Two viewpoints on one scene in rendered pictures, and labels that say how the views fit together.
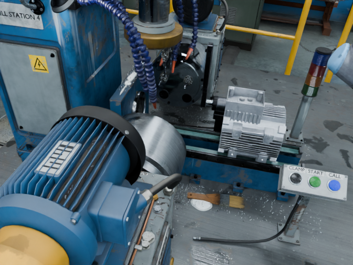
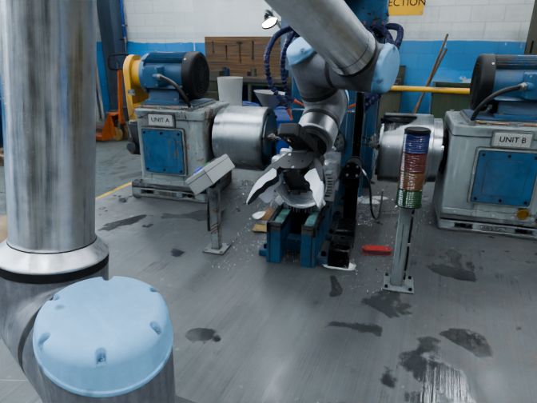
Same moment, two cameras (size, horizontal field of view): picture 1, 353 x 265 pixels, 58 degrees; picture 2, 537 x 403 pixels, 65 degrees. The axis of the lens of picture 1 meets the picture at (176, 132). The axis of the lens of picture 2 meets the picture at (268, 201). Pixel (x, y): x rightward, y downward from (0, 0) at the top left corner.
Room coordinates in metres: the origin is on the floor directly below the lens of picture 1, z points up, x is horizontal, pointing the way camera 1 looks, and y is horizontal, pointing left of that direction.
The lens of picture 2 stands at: (0.92, -1.53, 1.41)
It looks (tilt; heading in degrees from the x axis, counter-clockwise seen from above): 21 degrees down; 96
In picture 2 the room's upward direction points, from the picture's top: straight up
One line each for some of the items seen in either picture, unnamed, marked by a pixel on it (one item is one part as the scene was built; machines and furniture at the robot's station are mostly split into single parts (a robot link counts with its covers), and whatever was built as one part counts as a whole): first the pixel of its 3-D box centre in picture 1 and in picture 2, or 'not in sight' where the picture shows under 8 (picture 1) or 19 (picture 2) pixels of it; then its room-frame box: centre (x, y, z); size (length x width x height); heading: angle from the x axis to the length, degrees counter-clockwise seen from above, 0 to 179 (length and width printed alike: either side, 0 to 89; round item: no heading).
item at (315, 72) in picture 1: (317, 68); (413, 160); (1.16, -0.53, 1.14); 0.06 x 0.06 x 0.04
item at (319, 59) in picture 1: (321, 57); (415, 141); (1.16, -0.53, 1.19); 0.06 x 0.06 x 0.04
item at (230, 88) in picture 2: not in sight; (228, 92); (0.21, 2.04, 0.99); 0.24 x 0.22 x 0.24; 164
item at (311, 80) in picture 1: (314, 78); (411, 177); (1.16, -0.53, 1.10); 0.06 x 0.06 x 0.04
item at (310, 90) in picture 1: (310, 88); (409, 195); (1.16, -0.53, 1.05); 0.06 x 0.06 x 0.04
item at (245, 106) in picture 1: (244, 104); not in sight; (0.91, -0.22, 1.11); 0.12 x 0.11 x 0.07; 80
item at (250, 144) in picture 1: (250, 129); (306, 173); (0.90, -0.26, 1.02); 0.20 x 0.19 x 0.19; 80
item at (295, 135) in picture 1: (307, 97); (407, 212); (1.16, -0.53, 1.01); 0.08 x 0.08 x 0.42; 80
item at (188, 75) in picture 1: (182, 69); (415, 149); (1.29, -0.01, 1.04); 0.41 x 0.25 x 0.25; 170
